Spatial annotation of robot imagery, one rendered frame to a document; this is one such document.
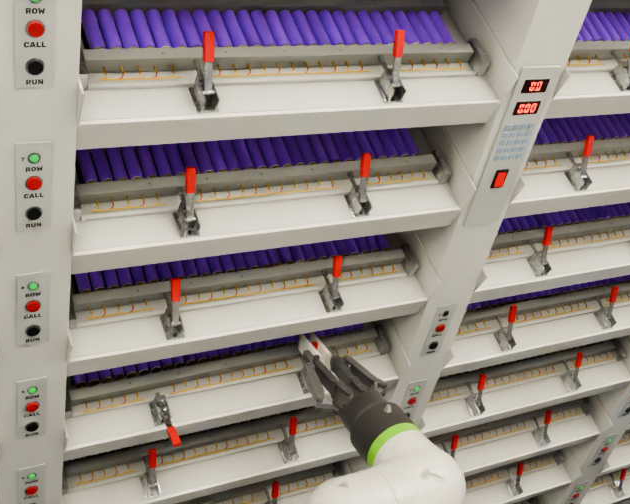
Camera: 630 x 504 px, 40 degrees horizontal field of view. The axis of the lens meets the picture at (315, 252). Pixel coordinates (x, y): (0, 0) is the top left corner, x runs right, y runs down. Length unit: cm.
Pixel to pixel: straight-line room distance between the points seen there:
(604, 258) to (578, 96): 46
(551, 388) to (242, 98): 115
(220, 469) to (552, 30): 94
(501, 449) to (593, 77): 98
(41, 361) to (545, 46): 82
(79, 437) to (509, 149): 79
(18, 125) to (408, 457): 66
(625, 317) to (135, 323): 110
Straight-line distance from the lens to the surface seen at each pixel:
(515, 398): 196
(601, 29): 153
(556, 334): 186
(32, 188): 106
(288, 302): 139
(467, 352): 172
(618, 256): 180
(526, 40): 127
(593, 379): 211
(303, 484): 188
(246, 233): 121
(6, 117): 101
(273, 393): 152
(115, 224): 118
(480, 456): 208
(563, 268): 170
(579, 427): 227
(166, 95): 109
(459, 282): 151
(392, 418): 131
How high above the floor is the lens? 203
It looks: 37 degrees down
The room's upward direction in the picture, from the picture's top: 14 degrees clockwise
